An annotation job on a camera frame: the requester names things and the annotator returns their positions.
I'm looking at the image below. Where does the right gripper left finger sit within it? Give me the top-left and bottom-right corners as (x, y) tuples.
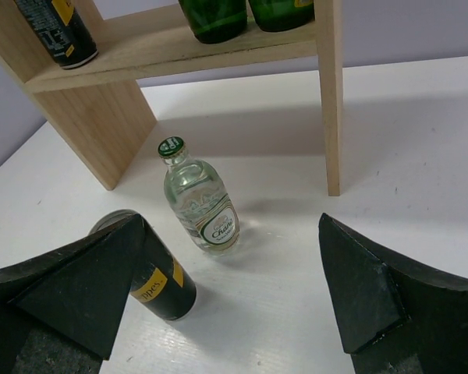
(0, 214), (145, 373)

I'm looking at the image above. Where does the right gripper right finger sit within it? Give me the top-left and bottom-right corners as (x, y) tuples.
(318, 213), (468, 373)

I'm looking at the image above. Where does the black soda can front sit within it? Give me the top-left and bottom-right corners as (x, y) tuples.
(14, 0), (98, 70)

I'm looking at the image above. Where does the black soda can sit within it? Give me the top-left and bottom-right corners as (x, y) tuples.
(14, 0), (98, 70)
(89, 210), (197, 321)

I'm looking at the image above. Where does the wooden two-tier shelf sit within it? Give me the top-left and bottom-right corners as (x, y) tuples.
(0, 1), (343, 196)

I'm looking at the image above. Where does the black soda can rear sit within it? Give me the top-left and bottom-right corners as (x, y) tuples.
(89, 210), (197, 321)

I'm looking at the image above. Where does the clear glass soda bottle rear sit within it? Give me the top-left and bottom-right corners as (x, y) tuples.
(158, 136), (239, 256)

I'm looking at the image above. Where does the green glass bottle right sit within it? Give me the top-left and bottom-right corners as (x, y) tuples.
(249, 0), (314, 32)

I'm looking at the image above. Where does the green glass bottle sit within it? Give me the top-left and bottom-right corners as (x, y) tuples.
(249, 0), (314, 32)
(179, 0), (247, 44)

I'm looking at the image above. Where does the green glass bottle left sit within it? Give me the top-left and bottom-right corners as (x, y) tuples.
(179, 0), (247, 44)

